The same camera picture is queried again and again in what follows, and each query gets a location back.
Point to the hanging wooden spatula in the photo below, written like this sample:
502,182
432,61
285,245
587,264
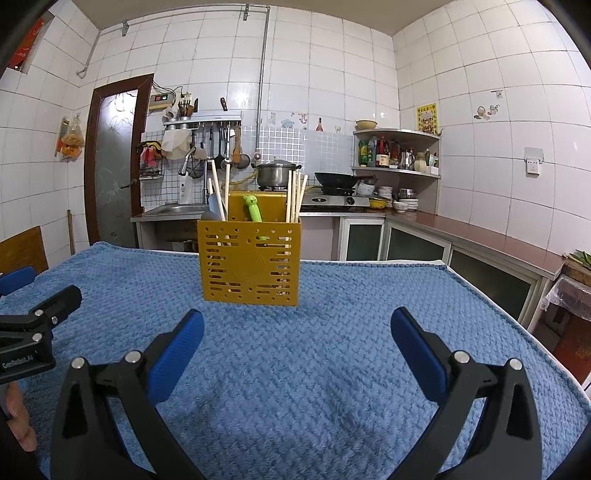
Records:
237,147

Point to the wooden stick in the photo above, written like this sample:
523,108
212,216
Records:
70,230

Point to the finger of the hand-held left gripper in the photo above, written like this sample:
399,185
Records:
62,300
18,279

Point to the person's left hand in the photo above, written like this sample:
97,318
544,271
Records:
23,420

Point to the steel pot with lid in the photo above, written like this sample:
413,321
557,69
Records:
274,174

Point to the dark bottle red label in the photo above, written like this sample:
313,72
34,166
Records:
382,154

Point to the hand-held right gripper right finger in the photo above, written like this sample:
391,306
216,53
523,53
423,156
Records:
422,357

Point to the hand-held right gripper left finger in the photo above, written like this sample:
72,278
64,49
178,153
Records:
180,355

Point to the hanging black ladle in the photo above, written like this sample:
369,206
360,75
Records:
225,159

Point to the brown frosted glass door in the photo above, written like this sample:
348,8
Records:
113,175

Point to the hanging plastic bag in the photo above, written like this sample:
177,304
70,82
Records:
71,141

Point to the wooden chopstick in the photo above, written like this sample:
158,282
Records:
298,198
210,187
288,194
303,189
227,184
217,184
293,194

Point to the metal wall utensil rack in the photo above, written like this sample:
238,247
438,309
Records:
212,119

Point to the kitchen counter cabinet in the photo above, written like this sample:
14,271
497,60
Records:
485,240

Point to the yellow wall poster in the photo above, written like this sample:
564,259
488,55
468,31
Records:
427,118

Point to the steel kitchen sink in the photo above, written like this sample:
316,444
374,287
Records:
171,210

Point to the metal bowls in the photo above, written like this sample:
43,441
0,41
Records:
406,194

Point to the green bottle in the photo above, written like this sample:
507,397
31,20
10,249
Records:
364,154

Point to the yellow basin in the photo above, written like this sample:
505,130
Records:
365,124

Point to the black wok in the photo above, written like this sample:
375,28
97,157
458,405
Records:
337,179

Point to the yellow bowl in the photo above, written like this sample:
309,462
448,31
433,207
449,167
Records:
378,202

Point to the wooden chair back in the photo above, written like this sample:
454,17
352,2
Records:
23,251

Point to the blue textured blanket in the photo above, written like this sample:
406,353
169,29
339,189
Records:
300,360

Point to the yellow perforated utensil holder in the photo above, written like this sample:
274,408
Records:
249,267

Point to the green vegetables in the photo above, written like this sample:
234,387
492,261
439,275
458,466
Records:
581,258

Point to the metal faucet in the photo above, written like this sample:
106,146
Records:
189,154

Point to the grey corner shelf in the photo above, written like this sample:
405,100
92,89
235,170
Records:
397,134

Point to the white wall control box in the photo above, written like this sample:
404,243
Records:
162,100

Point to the white soap bottle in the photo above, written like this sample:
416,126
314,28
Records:
186,191

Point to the white wall socket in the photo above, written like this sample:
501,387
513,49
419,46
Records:
534,161

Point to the gas stove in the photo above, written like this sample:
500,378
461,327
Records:
332,201

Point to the wall sticker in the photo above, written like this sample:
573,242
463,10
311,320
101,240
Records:
485,112

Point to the plastic covered side table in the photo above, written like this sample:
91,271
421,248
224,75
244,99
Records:
570,314

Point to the metal kettle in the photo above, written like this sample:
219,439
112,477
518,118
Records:
406,159

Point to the white hanging cloth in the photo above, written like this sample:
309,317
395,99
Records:
176,144

